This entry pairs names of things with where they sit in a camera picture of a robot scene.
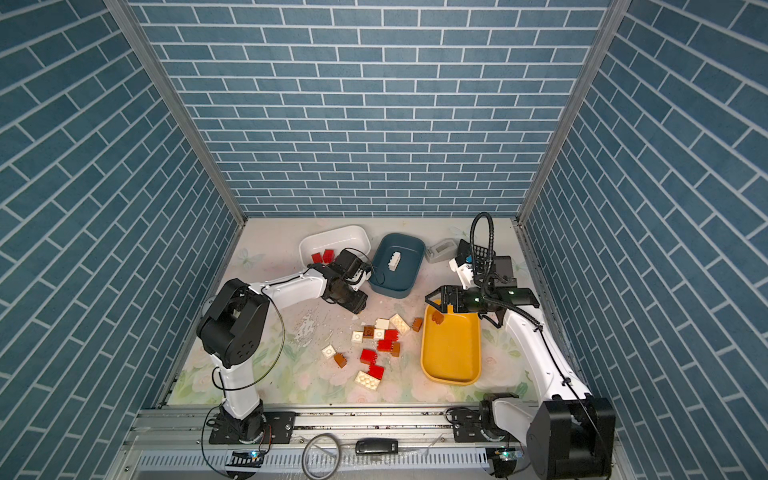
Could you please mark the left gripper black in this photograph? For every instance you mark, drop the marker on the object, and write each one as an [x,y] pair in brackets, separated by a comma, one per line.
[358,304]

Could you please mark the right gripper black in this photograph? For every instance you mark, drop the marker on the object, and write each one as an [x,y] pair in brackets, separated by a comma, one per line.
[447,298]

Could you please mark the small white lego brick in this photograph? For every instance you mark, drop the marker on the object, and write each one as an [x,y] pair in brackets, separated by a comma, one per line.
[329,351]

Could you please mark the long white lego brick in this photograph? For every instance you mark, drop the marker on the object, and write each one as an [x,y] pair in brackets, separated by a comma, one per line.
[394,261]

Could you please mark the brown lego brick low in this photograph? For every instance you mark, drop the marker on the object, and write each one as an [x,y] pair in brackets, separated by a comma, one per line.
[340,360]

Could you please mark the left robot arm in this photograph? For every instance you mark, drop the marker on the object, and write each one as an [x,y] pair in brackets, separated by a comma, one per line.
[231,331]

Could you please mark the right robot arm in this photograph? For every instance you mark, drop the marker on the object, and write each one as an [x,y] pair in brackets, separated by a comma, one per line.
[569,434]

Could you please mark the grey small box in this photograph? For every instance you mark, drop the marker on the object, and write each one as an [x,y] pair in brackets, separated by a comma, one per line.
[443,250]

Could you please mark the teal plastic bin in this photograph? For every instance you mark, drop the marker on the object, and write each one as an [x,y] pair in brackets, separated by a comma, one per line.
[397,284]

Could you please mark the black calculator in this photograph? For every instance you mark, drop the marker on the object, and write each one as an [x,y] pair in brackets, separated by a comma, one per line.
[474,252]

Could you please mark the white plastic bin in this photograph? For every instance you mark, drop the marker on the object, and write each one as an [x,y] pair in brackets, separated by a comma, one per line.
[352,236]

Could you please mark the cream long lego brick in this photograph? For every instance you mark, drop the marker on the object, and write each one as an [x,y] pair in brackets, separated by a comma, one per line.
[398,323]

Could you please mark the yellow plastic bin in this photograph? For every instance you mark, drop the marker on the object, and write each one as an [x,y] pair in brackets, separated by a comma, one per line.
[451,353]

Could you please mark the red lego cluster brick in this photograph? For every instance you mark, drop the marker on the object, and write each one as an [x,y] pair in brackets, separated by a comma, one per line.
[386,339]

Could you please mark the red lego brick bottom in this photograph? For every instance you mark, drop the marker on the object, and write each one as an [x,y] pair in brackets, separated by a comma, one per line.
[376,371]

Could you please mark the cream lego brick bottom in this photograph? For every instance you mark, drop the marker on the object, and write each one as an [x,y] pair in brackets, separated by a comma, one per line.
[367,381]

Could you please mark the white dome timer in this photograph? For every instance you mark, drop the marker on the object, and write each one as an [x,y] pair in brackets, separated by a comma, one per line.
[206,306]

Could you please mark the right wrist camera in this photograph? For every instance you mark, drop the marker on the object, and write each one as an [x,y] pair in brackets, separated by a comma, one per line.
[463,266]

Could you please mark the black remote on rail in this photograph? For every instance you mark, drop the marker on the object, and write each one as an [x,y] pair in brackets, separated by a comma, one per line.
[376,446]

